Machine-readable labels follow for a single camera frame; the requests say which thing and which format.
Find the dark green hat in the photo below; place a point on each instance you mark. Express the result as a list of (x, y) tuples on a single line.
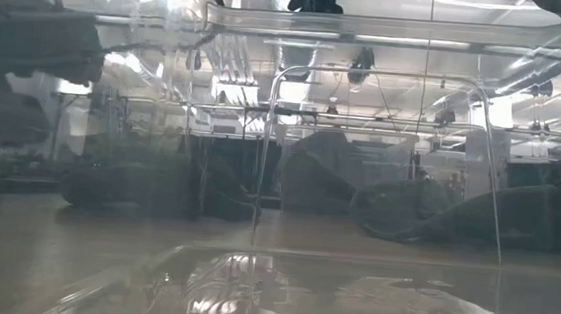
[(511, 218)]

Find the dark grey fabric garment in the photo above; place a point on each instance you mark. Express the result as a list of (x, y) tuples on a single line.
[(391, 155)]

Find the black hanging ceiling lamp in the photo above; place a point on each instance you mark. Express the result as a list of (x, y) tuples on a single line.
[(361, 65)]

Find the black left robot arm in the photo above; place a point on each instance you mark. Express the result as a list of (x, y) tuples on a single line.
[(23, 46)]

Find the clear plastic storage bin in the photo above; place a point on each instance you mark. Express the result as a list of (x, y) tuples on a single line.
[(350, 293)]

